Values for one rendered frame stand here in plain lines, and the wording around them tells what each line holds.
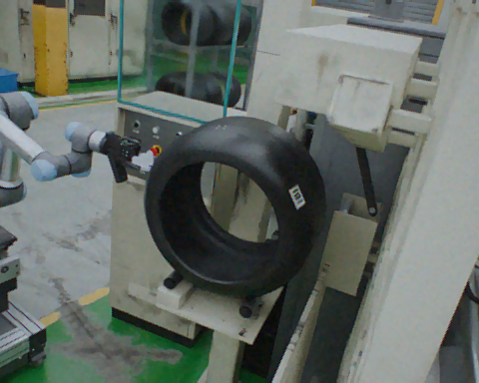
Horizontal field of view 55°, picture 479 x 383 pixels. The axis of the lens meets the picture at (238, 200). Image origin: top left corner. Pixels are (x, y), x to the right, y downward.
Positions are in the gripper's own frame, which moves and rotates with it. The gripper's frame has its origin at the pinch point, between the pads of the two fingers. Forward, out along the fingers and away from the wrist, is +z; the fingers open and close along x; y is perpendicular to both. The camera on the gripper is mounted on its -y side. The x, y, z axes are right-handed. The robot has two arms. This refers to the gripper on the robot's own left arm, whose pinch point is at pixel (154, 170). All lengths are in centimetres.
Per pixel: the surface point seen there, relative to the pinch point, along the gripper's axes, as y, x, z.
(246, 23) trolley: 8, 418, -131
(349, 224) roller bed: 0, 18, 66
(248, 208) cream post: -13.1, 25.3, 29.3
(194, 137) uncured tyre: 20.2, -9.2, 15.7
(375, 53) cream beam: 59, -37, 59
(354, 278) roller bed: -19, 18, 75
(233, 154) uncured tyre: 20.7, -11.8, 29.5
